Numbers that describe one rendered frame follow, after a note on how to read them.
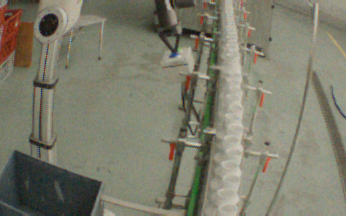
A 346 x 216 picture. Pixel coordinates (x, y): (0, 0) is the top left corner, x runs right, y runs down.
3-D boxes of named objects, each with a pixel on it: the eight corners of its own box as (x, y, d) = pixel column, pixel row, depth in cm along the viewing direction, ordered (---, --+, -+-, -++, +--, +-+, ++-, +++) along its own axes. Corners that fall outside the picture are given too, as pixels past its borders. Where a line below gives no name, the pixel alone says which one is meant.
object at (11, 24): (0, 46, 380) (3, 23, 372) (-27, 44, 380) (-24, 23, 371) (19, 28, 437) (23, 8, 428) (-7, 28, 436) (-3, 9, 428)
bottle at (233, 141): (225, 208, 121) (246, 147, 115) (200, 207, 121) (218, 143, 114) (225, 196, 126) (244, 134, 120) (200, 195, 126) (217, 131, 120)
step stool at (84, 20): (69, 44, 542) (77, 10, 526) (101, 59, 507) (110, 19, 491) (39, 53, 508) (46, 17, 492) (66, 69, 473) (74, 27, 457)
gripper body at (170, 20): (181, 24, 178) (177, 5, 176) (178, 31, 169) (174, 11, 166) (161, 27, 179) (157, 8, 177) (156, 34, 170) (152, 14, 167)
